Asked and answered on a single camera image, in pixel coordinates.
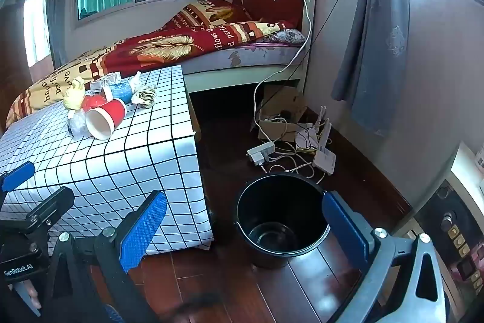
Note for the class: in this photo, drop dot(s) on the person's left hand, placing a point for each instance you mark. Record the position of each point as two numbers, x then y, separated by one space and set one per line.
32 294

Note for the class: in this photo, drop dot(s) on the yellow crumpled wrapper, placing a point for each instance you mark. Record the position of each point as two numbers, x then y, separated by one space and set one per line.
75 96

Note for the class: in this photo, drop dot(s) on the beige paper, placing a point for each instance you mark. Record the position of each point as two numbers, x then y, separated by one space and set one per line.
146 96

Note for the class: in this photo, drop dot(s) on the blue-grey patterned curtain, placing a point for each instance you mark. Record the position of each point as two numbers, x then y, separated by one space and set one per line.
374 43

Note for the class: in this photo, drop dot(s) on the red paper cup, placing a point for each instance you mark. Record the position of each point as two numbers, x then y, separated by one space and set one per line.
113 113

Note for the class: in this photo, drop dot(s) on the patterned pillow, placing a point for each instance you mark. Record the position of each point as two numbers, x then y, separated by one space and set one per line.
287 36

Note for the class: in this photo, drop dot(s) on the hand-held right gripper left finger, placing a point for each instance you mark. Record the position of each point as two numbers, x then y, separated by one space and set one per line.
143 228

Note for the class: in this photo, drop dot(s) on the black power adapter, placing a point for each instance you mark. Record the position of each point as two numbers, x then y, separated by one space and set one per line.
286 115

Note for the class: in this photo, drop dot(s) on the grey floral mattress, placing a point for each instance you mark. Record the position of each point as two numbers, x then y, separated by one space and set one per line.
257 54

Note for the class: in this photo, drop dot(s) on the pale blue plastic bag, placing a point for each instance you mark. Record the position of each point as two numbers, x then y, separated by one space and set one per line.
77 126

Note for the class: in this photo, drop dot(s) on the brown cardboard box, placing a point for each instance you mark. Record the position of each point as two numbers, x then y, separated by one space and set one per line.
279 99

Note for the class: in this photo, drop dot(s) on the white checked tablecloth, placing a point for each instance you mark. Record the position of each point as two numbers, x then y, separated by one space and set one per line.
113 164

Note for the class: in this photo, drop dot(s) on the clear plastic box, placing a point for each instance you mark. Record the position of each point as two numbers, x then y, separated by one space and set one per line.
102 82

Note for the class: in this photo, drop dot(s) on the white power strip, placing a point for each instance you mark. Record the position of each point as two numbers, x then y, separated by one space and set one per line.
261 151

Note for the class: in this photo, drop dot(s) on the white paper sheets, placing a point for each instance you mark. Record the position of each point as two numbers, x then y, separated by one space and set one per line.
306 137

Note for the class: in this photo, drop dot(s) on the black appliance with knobs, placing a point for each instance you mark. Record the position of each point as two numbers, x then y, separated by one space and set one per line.
450 217

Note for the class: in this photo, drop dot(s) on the blue paper cup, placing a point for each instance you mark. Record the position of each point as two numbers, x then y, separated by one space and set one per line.
121 92

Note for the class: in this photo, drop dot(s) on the white router with antennas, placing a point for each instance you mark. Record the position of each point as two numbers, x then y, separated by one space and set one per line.
325 160

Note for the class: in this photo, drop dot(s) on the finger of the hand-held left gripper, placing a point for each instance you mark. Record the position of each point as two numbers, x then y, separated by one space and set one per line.
18 176
53 205

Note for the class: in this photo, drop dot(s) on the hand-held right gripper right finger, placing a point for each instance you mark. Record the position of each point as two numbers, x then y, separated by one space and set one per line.
344 228

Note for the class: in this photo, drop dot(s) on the narrow window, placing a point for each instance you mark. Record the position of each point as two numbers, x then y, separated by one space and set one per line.
36 24

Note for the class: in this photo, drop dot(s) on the black plastic bucket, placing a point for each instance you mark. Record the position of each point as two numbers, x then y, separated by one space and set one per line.
279 205

